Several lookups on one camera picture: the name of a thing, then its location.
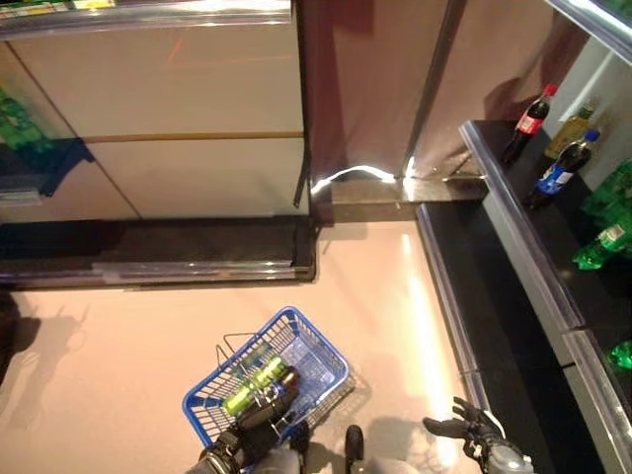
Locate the silver left robot leg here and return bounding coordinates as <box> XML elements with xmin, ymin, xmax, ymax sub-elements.
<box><xmin>256</xmin><ymin>441</ymin><xmax>305</xmax><ymax>474</ymax></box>

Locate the black shelf board with bottles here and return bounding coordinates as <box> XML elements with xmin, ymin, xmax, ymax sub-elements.
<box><xmin>458</xmin><ymin>119</ymin><xmax>632</xmax><ymax>474</ymax></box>

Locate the black long base shelf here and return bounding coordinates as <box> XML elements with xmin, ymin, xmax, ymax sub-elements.
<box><xmin>0</xmin><ymin>216</ymin><xmax>318</xmax><ymax>290</ymax></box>

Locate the green soda bottle in basket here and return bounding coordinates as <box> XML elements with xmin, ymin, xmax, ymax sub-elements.
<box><xmin>222</xmin><ymin>383</ymin><xmax>259</xmax><ymax>417</ymax></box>

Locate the black right robot foot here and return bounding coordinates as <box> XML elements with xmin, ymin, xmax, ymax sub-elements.
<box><xmin>345</xmin><ymin>424</ymin><xmax>365</xmax><ymax>470</ymax></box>

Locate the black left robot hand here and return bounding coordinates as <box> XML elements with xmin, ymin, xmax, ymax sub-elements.
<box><xmin>199</xmin><ymin>392</ymin><xmax>297</xmax><ymax>470</ymax></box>

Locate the yellow drink bottle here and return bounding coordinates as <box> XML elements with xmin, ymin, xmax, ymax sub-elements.
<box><xmin>542</xmin><ymin>101</ymin><xmax>598</xmax><ymax>159</ymax></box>

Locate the green drink can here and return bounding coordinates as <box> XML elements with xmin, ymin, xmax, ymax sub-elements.
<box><xmin>252</xmin><ymin>357</ymin><xmax>290</xmax><ymax>391</ymax></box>

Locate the cola bottle blue label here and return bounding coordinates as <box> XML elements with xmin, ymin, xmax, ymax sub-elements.
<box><xmin>270</xmin><ymin>365</ymin><xmax>303</xmax><ymax>404</ymax></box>
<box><xmin>522</xmin><ymin>128</ymin><xmax>601</xmax><ymax>208</ymax></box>

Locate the black short shelf board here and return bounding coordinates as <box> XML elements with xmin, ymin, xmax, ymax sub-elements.
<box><xmin>0</xmin><ymin>136</ymin><xmax>96</xmax><ymax>206</ymax></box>

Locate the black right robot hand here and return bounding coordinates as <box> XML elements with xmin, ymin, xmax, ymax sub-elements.
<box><xmin>423</xmin><ymin>397</ymin><xmax>508</xmax><ymax>463</ymax></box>

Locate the blue plastic shopping basket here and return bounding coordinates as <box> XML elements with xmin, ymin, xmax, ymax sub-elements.
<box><xmin>182</xmin><ymin>305</ymin><xmax>351</xmax><ymax>451</ymax></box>

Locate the colourful snack pack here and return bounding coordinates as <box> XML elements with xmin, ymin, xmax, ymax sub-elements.
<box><xmin>0</xmin><ymin>1</ymin><xmax>63</xmax><ymax>21</ymax></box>

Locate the cola bottle red cap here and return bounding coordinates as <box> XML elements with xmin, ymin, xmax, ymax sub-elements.
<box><xmin>502</xmin><ymin>83</ymin><xmax>559</xmax><ymax>164</ymax></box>

